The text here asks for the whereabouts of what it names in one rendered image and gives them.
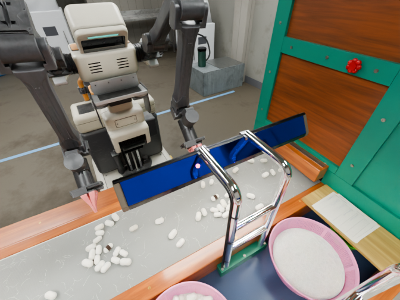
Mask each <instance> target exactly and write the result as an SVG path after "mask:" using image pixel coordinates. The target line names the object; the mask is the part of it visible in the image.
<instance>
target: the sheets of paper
mask: <svg viewBox="0 0 400 300"><path fill-rule="evenodd" d="M312 206H313V207H314V209H315V210H317V211H318V212H319V213H320V214H321V215H323V216H324V217H325V218H327V219H328V220H329V221H330V222H331V223H332V224H333V225H334V226H336V227H337V228H338V229H339V230H340V231H341V232H342V233H344V234H345V235H346V236H347V237H348V238H350V240H352V241H354V242H355V243H358V242H359V241H360V240H361V239H362V238H364V237H366V236H367V235H369V234H370V233H371V232H373V231H375V230H376V229H377V228H379V227H380V226H379V225H378V224H377V223H376V222H375V221H374V220H372V219H371V218H370V217H368V216H367V215H365V214H364V213H363V212H362V211H360V210H359V209H358V208H357V207H356V206H354V205H353V204H352V203H350V202H349V201H348V200H347V199H345V198H344V197H343V196H342V195H340V194H336V193H334V192H332V193H331V194H329V195H327V196H326V197H324V198H323V199H321V200H320V201H318V202H316V203H315V204H314V205H312Z"/></svg>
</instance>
